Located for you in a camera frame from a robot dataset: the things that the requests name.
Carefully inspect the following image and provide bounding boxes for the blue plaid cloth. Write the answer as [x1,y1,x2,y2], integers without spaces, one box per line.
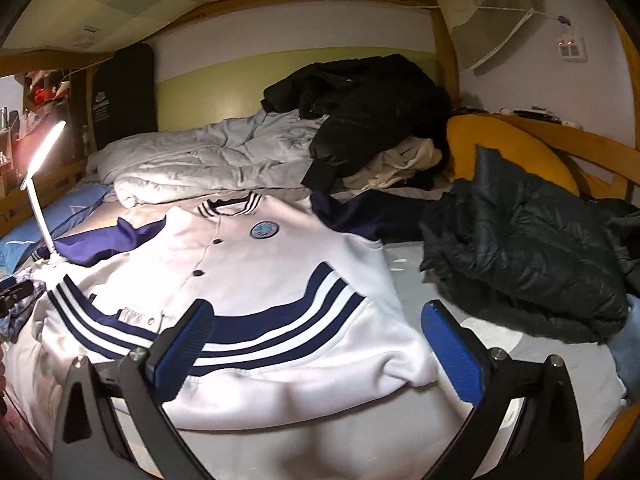
[0,267,48,341]

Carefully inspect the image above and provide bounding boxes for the mesh net curtain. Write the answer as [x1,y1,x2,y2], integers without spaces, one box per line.
[432,0,536,73]

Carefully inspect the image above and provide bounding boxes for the white and navy varsity jacket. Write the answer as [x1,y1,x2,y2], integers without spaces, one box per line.
[7,189,443,433]

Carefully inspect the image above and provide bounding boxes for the wooden bed frame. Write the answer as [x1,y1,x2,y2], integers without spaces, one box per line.
[0,0,640,480]

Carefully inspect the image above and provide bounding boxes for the light grey duvet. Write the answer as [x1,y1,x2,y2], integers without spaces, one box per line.
[87,107,346,208]

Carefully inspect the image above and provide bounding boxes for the orange blanket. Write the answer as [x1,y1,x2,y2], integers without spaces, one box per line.
[445,114,581,196]

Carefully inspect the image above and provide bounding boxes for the row of small dark items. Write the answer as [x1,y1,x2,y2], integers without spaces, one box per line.
[452,104,583,127]

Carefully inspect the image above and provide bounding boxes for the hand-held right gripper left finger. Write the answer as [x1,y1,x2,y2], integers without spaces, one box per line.
[52,299,216,480]

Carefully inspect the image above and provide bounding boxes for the cream garment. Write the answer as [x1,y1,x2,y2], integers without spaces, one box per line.
[342,135,443,191]

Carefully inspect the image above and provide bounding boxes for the dark puffer jacket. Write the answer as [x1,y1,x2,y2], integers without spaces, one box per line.
[419,145,640,343]

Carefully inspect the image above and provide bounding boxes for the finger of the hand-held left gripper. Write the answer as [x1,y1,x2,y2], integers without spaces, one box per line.
[0,280,36,313]

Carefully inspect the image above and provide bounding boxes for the blue pillow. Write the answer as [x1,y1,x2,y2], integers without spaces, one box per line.
[0,185,111,273]

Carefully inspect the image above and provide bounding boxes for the white desk lamp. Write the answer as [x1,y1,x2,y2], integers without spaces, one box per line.
[22,120,68,266]

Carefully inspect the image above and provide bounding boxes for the white wall socket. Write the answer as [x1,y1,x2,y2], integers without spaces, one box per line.
[556,30,590,63]

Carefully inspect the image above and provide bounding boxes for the black jacket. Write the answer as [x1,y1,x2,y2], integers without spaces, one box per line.
[262,55,456,188]

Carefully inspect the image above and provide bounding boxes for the cluttered shelf items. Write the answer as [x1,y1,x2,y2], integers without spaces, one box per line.
[0,67,88,161]

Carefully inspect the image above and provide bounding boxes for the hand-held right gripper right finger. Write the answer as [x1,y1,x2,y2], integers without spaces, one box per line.
[421,301,586,480]

